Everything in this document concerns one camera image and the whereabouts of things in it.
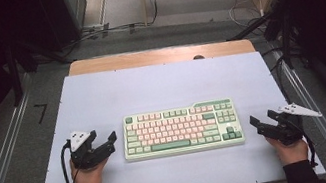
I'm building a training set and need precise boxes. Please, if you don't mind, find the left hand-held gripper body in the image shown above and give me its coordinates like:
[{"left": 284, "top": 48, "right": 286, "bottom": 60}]
[{"left": 66, "top": 126, "right": 108, "bottom": 172}]

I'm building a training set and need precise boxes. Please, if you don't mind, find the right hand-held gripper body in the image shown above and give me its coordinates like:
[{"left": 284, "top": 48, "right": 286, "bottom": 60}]
[{"left": 259, "top": 97, "right": 326, "bottom": 150}]

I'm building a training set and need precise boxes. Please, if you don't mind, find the green and pink keyboard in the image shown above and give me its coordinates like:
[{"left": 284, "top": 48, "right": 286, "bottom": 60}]
[{"left": 117, "top": 95, "right": 247, "bottom": 165}]

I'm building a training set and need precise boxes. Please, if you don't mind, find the person's right hand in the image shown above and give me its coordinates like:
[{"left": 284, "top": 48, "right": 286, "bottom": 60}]
[{"left": 265, "top": 130, "right": 311, "bottom": 169}]

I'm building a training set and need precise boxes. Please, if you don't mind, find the person's left hand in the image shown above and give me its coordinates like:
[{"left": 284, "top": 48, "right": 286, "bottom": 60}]
[{"left": 69, "top": 153, "right": 113, "bottom": 183}]

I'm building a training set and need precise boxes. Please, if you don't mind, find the white table board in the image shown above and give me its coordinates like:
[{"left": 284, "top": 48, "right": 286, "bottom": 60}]
[{"left": 16, "top": 35, "right": 326, "bottom": 183}]

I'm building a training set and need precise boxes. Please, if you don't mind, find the black metal stand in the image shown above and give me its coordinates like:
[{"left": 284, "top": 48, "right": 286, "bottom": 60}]
[
  {"left": 222, "top": 3, "right": 308, "bottom": 81},
  {"left": 0, "top": 31, "right": 78, "bottom": 108}
]

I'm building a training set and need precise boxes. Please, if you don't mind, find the wooden table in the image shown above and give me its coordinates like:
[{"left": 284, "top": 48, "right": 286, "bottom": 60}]
[{"left": 65, "top": 29, "right": 256, "bottom": 85}]

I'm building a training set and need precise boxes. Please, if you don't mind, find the grey power strip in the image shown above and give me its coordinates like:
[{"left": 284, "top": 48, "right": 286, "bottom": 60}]
[{"left": 81, "top": 21, "right": 112, "bottom": 36}]

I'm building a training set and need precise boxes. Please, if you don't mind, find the black cabinet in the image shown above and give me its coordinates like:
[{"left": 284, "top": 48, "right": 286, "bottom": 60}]
[{"left": 34, "top": 0, "right": 96, "bottom": 56}]

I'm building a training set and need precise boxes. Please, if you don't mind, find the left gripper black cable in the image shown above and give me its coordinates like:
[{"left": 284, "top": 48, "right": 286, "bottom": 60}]
[{"left": 56, "top": 139, "right": 79, "bottom": 183}]

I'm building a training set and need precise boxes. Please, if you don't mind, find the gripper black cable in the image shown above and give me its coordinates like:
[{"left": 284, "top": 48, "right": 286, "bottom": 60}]
[
  {"left": 56, "top": 139, "right": 79, "bottom": 183},
  {"left": 299, "top": 130, "right": 320, "bottom": 170}
]

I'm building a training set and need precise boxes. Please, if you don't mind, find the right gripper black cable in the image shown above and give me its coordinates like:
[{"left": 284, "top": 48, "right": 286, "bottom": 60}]
[{"left": 299, "top": 130, "right": 320, "bottom": 170}]

